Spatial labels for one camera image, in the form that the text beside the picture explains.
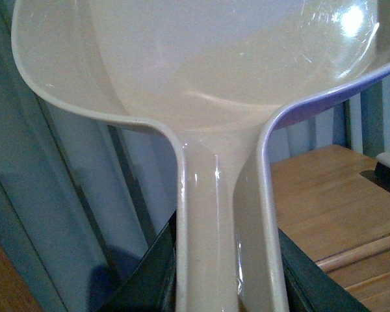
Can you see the beige plastic dustpan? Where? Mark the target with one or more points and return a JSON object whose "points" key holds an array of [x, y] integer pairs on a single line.
{"points": [[215, 78]]}

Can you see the wooden nightstand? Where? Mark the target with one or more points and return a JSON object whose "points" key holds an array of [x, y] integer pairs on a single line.
{"points": [[329, 205]]}

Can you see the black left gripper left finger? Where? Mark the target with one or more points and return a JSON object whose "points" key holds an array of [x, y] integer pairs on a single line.
{"points": [[152, 286]]}

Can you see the grey curtain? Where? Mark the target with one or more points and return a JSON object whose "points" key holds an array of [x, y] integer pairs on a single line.
{"points": [[81, 200]]}

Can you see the beige handled brush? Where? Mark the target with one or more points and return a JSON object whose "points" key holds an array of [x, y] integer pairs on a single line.
{"points": [[381, 174]]}

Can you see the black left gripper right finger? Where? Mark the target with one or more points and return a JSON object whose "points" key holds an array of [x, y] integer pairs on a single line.
{"points": [[308, 287]]}

